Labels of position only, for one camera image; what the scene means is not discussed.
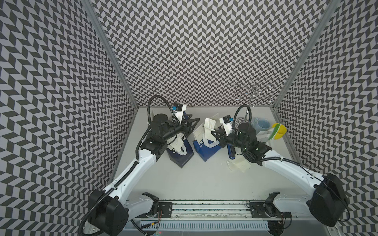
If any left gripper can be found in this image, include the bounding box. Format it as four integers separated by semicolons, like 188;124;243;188
162;113;200;141

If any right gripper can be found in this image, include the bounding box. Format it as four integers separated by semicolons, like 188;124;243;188
211;128;248;150

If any royal blue tote bag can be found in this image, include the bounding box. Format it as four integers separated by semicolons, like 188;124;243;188
193;123;221;162

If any blue black stapler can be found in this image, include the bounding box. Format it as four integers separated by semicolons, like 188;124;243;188
227;145;236;160

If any navy tote bag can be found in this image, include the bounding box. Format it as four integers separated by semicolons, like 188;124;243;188
167;136;194;168

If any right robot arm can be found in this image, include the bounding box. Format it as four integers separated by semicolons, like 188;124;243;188
210;105;348;227

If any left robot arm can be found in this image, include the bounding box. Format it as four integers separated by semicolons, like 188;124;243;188
78;95;200;236

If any light blue ceramic mug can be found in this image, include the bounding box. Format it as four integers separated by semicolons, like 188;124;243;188
253;117;271;134

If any chrome mug tree stand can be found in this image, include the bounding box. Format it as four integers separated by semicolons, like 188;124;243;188
232;76;275;107

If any yellow plastic goblet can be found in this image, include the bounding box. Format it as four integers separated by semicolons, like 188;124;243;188
272;123;287;140

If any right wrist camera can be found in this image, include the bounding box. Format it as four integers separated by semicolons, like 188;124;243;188
219;115;234;136

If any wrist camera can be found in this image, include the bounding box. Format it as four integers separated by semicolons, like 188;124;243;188
172;102;187;121
219;115;234;136

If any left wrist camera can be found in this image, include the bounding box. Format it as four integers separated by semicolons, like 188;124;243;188
172;102;187;121

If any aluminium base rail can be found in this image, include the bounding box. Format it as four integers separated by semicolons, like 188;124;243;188
134;200;292;236

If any aluminium corner post left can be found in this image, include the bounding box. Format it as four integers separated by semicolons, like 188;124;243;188
81;0;138;109

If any aluminium corner post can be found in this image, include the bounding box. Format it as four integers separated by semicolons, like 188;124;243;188
81;0;138;109
272;0;341;110

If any aluminium corner post right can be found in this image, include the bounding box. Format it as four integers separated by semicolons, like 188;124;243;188
272;0;341;110

